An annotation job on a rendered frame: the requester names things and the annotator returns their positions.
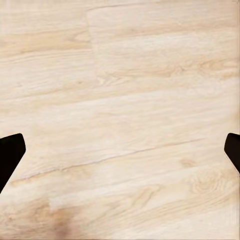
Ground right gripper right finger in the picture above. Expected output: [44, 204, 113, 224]
[224, 132, 240, 173]

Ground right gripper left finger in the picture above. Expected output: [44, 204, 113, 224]
[0, 133, 26, 193]

